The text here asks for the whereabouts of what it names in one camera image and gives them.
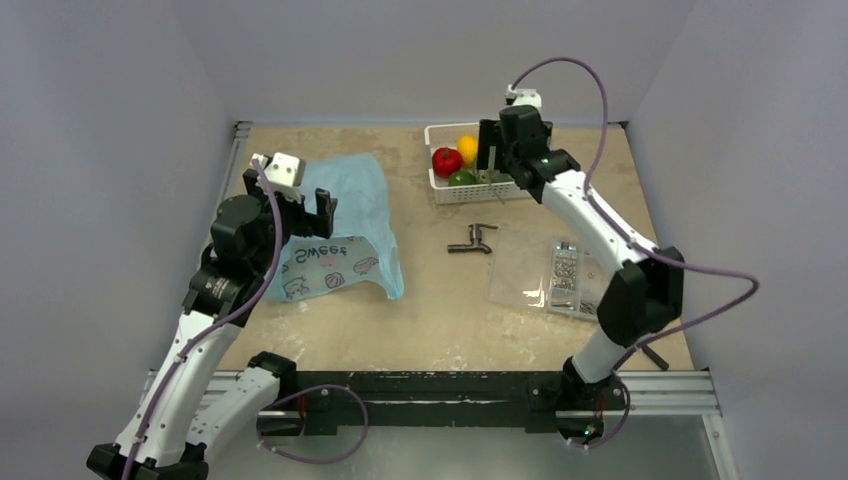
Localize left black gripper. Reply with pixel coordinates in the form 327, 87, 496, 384
244, 169, 334, 273

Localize yellow fake lemon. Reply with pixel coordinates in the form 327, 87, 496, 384
456, 135, 478, 169

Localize red fake apple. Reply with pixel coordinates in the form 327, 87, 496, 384
431, 147, 464, 178

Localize green fake fruit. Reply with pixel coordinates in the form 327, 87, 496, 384
448, 170, 478, 187

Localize blue printed plastic bag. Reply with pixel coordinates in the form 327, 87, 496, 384
264, 153, 404, 302

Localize dark green fake broccoli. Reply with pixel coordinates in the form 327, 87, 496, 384
477, 146, 505, 204

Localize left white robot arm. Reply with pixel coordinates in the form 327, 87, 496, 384
86, 168, 338, 479

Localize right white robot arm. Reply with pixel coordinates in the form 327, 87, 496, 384
477, 104, 684, 407

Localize white perforated plastic basket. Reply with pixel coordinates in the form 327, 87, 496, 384
424, 123, 528, 205

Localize dark metal faucet tap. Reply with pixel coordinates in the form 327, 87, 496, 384
446, 223, 498, 255

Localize clear plastic screw box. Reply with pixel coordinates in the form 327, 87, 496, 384
487, 228, 609, 323

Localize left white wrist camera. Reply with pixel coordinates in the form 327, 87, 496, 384
251, 152, 306, 203

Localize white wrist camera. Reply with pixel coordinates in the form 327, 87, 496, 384
505, 84, 542, 110
251, 152, 306, 203

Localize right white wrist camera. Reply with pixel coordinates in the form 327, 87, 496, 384
505, 84, 542, 110

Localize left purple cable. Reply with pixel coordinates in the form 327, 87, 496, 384
119, 158, 286, 480

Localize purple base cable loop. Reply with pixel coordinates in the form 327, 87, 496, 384
256, 384, 370, 466

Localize black handled tool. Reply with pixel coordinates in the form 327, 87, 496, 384
641, 346, 670, 371

